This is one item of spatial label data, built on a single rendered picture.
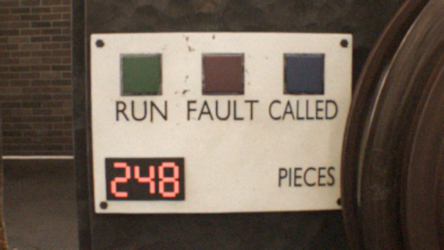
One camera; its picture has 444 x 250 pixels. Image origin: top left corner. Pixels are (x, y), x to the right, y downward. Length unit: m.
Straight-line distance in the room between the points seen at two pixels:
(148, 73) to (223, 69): 0.07
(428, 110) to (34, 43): 6.36
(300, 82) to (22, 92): 6.26
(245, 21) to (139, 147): 0.16
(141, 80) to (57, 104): 6.14
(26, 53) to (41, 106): 0.58
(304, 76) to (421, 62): 0.15
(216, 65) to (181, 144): 0.08
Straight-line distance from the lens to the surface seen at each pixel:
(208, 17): 0.66
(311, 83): 0.65
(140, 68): 0.63
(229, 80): 0.64
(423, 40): 0.54
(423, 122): 0.53
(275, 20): 0.66
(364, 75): 0.59
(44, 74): 6.77
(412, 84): 0.54
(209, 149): 0.65
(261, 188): 0.66
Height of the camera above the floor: 1.24
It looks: 8 degrees down
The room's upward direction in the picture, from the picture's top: straight up
